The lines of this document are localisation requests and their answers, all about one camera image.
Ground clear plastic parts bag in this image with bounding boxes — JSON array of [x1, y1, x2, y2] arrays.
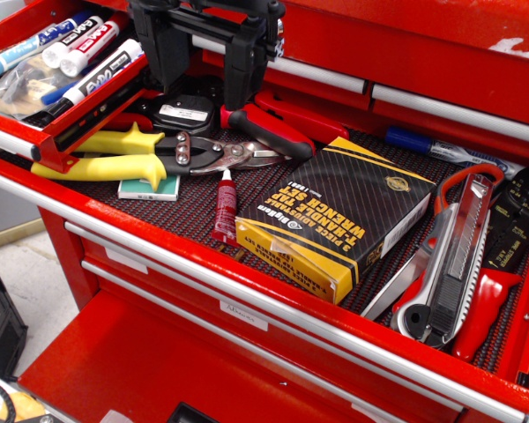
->
[[0, 54, 79, 120]]

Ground silver black box cutter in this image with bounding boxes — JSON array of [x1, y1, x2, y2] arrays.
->
[[391, 174, 493, 349]]

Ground black red drawer liner mat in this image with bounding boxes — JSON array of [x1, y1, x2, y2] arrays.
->
[[56, 74, 529, 375]]

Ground light blue marker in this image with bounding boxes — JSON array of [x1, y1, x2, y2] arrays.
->
[[0, 36, 44, 76]]

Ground red threadlocker tube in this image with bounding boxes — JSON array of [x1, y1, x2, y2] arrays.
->
[[212, 169, 238, 247]]

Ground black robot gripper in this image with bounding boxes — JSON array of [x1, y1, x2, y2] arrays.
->
[[129, 1, 286, 110]]

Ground black yellow tap wrench box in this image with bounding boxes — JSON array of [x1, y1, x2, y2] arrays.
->
[[235, 137, 436, 304]]

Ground blue capped bic marker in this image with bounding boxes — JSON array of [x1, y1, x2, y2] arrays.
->
[[384, 126, 524, 180]]

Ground black cable bottom left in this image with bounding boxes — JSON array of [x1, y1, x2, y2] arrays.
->
[[0, 376, 19, 423]]

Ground blue pen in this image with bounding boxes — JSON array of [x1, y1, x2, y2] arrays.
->
[[41, 81, 78, 106]]

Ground yellow object bottom left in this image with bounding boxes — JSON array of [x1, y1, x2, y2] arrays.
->
[[9, 392, 47, 422]]

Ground green white small box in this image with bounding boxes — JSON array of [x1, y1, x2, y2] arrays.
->
[[117, 175, 181, 201]]

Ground red capped white marker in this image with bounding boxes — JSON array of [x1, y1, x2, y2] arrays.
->
[[59, 11, 130, 78]]

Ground red black handled crimper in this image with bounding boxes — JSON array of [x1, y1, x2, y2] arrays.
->
[[220, 90, 349, 161]]

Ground yellow handled tin snips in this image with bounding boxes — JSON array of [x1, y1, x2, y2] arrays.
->
[[31, 123, 287, 189]]

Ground black tape measure case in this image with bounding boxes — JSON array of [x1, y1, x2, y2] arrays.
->
[[151, 94, 215, 137]]

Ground red upper open drawer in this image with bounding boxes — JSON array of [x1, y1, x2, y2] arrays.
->
[[0, 1, 147, 173]]

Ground red tool chest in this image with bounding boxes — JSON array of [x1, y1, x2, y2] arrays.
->
[[0, 1, 529, 422]]

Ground red handled wire stripper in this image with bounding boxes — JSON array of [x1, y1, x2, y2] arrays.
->
[[452, 167, 529, 361]]

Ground red main open drawer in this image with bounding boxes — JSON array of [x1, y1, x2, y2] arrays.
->
[[0, 115, 529, 422]]

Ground black expo marker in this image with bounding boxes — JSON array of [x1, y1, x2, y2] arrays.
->
[[25, 39, 143, 128]]

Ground black capped white marker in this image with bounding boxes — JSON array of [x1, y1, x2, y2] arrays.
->
[[41, 16, 104, 69]]

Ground red grey scissors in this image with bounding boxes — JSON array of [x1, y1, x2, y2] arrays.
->
[[361, 164, 504, 321]]

